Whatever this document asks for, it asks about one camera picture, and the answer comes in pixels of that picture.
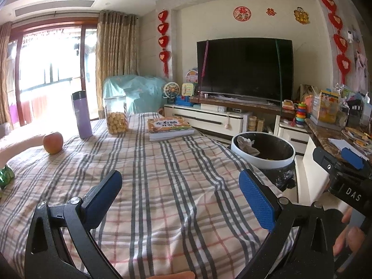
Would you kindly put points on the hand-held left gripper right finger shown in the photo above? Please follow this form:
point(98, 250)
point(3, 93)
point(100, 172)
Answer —
point(258, 200)

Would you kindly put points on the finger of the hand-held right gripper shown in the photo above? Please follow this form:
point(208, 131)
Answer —
point(352, 158)
point(324, 161)

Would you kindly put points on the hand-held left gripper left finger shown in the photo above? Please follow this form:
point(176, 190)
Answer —
point(104, 197)

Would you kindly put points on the white rimmed bin with black bag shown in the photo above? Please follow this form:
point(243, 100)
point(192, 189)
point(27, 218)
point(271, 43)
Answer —
point(261, 163)

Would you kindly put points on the printed paper wrapper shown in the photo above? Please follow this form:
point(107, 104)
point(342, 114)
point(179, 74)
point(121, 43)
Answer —
point(247, 145)

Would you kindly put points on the person's right hand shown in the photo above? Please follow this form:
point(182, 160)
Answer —
point(347, 235)

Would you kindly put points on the person's left hand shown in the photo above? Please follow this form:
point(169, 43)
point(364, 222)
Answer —
point(171, 275)

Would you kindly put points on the white paper sheet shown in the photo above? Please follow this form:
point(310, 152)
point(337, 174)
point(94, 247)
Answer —
point(340, 143)

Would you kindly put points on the white side cabinet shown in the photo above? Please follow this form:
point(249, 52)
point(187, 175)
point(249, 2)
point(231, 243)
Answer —
point(293, 139)

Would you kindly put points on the yellow toy box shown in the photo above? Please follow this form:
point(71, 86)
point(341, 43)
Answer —
point(329, 107)

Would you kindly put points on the plaid bed sheet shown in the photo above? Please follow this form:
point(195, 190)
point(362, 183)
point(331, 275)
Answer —
point(162, 194)

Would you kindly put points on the orange toy cash register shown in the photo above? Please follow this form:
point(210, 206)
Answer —
point(288, 106)

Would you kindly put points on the red apple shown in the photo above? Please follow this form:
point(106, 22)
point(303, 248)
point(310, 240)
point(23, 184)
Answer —
point(53, 143)

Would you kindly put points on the clear jar of round cookies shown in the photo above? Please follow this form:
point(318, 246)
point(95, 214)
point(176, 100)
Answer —
point(116, 119)

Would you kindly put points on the purple thermos bottle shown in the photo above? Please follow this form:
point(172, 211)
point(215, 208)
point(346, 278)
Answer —
point(82, 116)

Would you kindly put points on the pink hanging garment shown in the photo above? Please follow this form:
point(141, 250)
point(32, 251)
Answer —
point(361, 69)

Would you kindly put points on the white television stand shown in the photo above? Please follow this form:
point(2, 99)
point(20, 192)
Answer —
point(209, 119)

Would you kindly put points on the green snack bag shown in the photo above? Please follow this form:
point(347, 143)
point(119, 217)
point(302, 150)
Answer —
point(6, 177)

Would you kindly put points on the teal covered armchair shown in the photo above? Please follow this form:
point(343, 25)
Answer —
point(139, 93)

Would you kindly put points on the black flat television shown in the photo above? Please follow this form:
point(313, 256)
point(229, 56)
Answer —
point(244, 69)

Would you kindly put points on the blue toy box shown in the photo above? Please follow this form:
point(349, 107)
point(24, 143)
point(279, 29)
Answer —
point(183, 101)

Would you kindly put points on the yellow toy telephone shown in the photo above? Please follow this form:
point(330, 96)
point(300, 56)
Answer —
point(187, 89)

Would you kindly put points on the toy house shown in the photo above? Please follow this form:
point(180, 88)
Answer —
point(192, 75)

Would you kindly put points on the red framed glass balcony door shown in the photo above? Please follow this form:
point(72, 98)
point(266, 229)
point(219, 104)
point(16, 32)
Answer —
point(52, 64)

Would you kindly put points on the beige patterned curtain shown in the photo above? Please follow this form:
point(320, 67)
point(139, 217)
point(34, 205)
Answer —
point(116, 52)
point(5, 72)

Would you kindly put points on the small red paper character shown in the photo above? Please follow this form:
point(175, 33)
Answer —
point(271, 11)

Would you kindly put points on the round red paper cutting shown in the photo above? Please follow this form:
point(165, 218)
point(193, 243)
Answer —
point(241, 13)

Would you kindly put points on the white security camera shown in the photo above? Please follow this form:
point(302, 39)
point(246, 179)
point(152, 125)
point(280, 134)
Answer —
point(352, 35)

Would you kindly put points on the gold and red wall decoration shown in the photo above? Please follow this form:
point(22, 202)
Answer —
point(301, 15)

